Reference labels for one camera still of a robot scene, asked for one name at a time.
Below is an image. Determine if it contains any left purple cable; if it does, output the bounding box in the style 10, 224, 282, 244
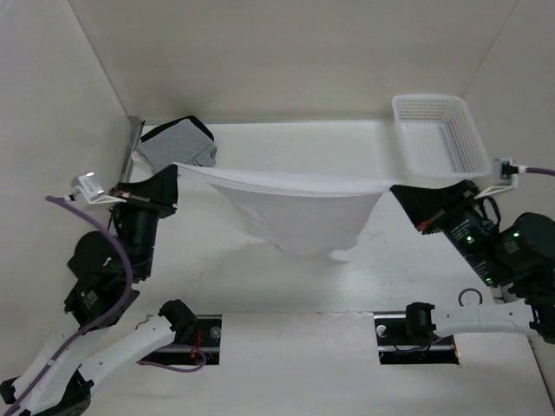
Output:
0, 195, 209, 416

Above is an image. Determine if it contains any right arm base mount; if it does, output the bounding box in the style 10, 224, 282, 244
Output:
374, 313, 460, 365

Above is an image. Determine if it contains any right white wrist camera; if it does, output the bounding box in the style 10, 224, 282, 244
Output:
475, 158, 526, 200

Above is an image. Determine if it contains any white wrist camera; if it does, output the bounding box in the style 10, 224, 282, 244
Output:
475, 158, 526, 200
69, 172, 122, 205

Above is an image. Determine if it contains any left aluminium table rail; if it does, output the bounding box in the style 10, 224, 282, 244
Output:
119, 116, 145, 182

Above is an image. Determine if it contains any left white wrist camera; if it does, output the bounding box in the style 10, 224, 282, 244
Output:
69, 172, 122, 205

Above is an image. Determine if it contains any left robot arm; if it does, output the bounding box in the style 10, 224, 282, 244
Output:
1, 164, 198, 415

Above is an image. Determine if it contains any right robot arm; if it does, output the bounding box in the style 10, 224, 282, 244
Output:
390, 180, 554, 344

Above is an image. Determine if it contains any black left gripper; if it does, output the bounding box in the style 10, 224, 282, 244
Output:
109, 163, 181, 278

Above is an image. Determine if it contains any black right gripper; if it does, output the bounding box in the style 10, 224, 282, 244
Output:
388, 177, 507, 284

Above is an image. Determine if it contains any white plastic basket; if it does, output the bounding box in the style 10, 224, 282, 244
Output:
391, 94, 492, 180

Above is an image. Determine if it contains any folded grey tank top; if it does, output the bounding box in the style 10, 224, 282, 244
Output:
136, 120, 218, 173

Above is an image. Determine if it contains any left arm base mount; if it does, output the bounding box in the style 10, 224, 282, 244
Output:
141, 315, 223, 368

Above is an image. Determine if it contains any white tank top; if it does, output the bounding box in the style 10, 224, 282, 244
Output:
178, 164, 395, 257

